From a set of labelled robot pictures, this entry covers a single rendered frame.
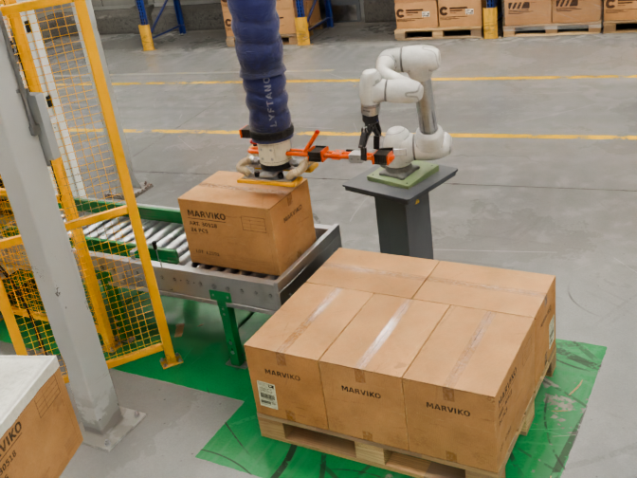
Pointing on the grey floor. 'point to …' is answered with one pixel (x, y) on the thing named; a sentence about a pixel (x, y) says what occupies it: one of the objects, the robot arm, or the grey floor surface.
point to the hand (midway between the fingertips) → (370, 152)
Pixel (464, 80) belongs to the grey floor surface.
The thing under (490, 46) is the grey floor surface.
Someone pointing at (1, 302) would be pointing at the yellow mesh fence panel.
